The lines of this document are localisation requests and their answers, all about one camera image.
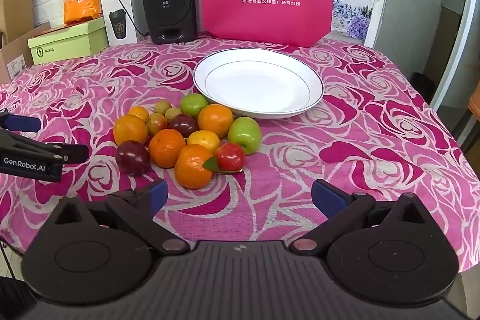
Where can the white box with cup picture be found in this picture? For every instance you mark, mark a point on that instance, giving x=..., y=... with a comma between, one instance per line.
x=120, y=20

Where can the red apple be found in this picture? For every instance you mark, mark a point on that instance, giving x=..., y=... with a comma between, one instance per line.
x=230, y=156

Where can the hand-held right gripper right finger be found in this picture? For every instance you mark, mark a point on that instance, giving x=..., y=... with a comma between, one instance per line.
x=326, y=198

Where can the white door frame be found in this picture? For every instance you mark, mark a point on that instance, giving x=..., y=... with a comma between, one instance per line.
x=408, y=24

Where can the brown cardboard box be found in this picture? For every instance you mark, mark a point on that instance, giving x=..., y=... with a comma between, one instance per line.
x=17, y=12

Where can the pink rose tablecloth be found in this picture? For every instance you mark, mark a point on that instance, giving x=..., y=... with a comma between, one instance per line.
x=375, y=140

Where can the white round plate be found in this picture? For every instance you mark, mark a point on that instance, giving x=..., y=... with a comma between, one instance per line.
x=258, y=84

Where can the small orange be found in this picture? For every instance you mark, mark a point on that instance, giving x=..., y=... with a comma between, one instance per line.
x=139, y=112

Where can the light green box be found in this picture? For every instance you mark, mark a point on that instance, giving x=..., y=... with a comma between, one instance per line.
x=67, y=42

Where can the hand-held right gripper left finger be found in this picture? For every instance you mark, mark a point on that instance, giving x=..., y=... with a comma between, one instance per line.
x=159, y=193

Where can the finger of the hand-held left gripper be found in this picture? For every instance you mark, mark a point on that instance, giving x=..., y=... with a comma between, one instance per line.
x=71, y=153
x=22, y=123

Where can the orange with green leaf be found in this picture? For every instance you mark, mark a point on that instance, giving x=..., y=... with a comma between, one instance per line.
x=192, y=167

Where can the yellow citrus fruit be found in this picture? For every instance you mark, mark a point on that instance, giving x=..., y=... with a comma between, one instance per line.
x=203, y=140

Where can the large green apple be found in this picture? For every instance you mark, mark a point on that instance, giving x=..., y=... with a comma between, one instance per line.
x=245, y=134

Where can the dark purple plum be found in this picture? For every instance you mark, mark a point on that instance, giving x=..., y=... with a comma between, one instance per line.
x=132, y=157
x=183, y=125

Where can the small green apple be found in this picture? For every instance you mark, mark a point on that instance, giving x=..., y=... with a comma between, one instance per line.
x=194, y=104

